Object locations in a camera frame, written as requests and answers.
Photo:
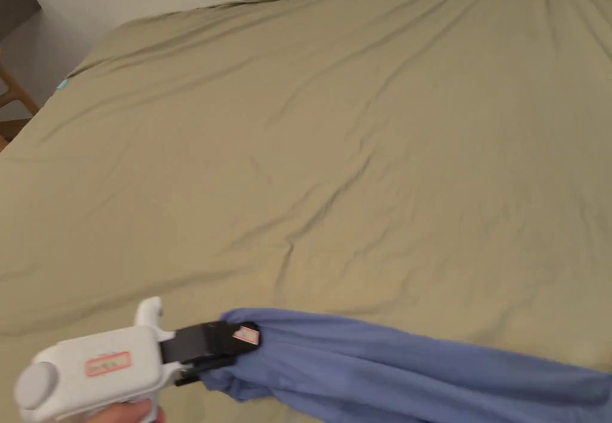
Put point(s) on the person's left hand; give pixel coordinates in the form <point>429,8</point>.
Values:
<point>129,415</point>

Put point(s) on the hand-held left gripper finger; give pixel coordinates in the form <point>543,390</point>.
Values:
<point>210,369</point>
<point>196,341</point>

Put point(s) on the blue garment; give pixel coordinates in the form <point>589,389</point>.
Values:
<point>382,370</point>

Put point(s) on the bed with beige sheet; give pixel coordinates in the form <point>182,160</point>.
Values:
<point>306,155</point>

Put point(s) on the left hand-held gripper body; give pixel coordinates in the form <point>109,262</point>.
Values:
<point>95,370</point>

